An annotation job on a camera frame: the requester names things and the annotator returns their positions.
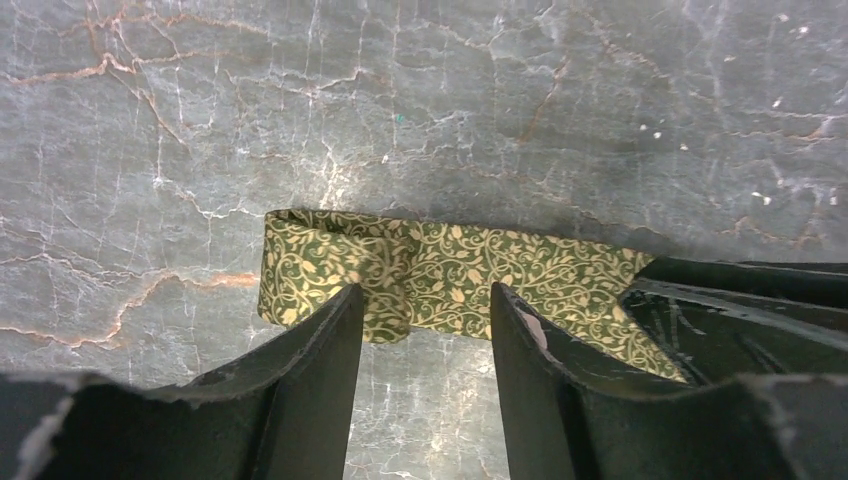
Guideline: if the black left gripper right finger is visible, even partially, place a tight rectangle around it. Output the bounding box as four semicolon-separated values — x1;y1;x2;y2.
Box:
490;282;847;479

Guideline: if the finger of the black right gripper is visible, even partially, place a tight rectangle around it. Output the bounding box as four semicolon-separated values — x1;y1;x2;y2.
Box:
619;257;847;385

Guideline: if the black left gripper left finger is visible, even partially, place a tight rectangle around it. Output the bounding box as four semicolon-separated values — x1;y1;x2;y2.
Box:
1;285;364;479

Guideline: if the green gold vine tie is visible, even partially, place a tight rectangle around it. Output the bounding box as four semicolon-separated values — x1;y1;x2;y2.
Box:
257;209;680;380

